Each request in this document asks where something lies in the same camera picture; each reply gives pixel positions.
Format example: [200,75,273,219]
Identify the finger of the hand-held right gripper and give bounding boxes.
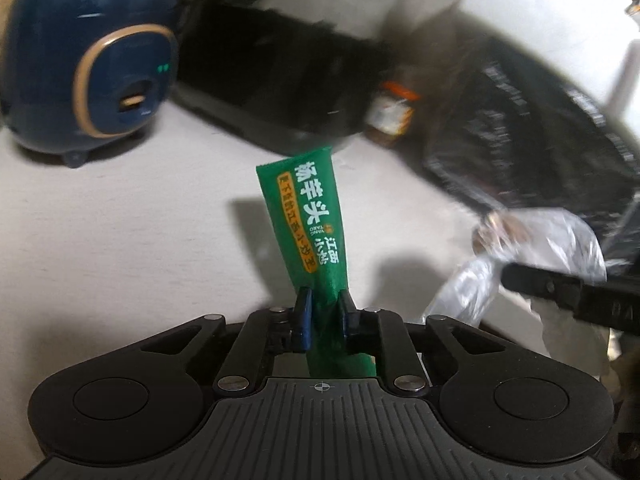
[501,262,640,337]

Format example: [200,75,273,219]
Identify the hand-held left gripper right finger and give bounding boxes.
[337,288,504,397]

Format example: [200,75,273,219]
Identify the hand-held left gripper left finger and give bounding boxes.
[140,287,316,397]

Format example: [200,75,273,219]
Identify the clear plastic bag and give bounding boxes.
[422,207,609,332]

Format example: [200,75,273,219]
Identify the green snack bag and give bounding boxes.
[255,146,379,379]

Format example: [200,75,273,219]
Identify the black plastic bag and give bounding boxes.
[420,25,640,262]

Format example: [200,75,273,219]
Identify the glass pickle jar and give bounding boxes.
[363,80,419,149]

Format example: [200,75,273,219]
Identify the black countertop appliance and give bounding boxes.
[172,0,397,157]

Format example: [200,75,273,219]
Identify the dark blue rice cooker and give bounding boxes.
[0,0,181,169]

